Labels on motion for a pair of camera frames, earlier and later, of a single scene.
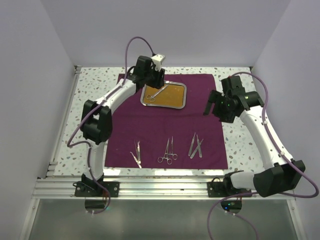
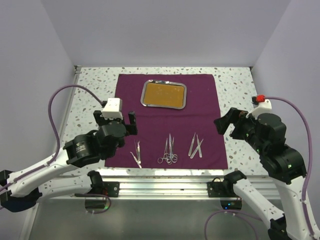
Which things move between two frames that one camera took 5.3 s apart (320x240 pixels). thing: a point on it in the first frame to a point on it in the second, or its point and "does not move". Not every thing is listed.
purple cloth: (152, 137) does not move
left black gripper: (159, 81) to (131, 127)
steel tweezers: (138, 153) does not move
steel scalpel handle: (196, 149) does not move
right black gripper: (215, 98) to (233, 115)
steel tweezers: (139, 165) does not move
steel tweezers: (192, 144) does not move
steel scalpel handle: (200, 149) does not move
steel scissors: (152, 98) to (173, 158)
